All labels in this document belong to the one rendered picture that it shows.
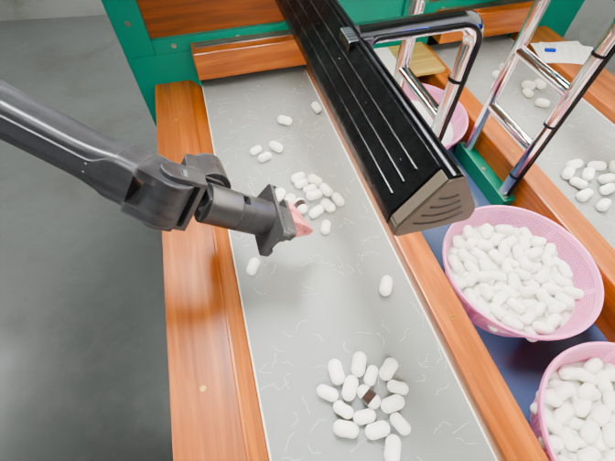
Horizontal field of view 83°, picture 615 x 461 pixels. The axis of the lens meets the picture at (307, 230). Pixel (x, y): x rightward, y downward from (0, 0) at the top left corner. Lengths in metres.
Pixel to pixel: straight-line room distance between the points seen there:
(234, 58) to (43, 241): 1.30
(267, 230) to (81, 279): 1.29
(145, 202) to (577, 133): 0.99
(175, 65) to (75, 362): 1.09
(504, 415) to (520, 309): 0.19
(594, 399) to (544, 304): 0.15
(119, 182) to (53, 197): 1.65
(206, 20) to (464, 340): 0.90
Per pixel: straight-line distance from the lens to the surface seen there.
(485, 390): 0.61
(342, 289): 0.63
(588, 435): 0.69
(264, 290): 0.63
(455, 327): 0.62
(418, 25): 0.48
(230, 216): 0.49
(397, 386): 0.58
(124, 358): 1.51
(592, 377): 0.73
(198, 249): 0.67
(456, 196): 0.32
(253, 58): 1.00
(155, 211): 0.47
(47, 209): 2.07
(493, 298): 0.70
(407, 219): 0.31
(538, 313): 0.72
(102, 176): 0.48
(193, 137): 0.88
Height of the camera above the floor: 1.31
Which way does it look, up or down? 55 degrees down
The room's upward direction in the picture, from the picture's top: straight up
